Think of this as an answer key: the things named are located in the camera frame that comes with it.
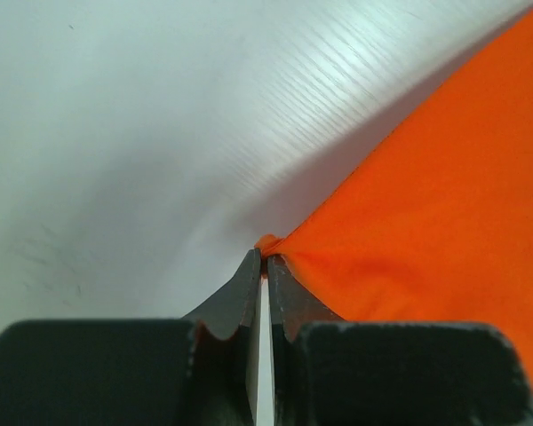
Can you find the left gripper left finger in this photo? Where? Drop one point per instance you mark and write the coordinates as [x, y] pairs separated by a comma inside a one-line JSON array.
[[192, 370]]

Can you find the orange t shirt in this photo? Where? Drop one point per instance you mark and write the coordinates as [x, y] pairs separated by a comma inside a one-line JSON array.
[[437, 223]]

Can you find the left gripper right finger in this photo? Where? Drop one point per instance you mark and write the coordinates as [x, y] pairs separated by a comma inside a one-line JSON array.
[[330, 371]]

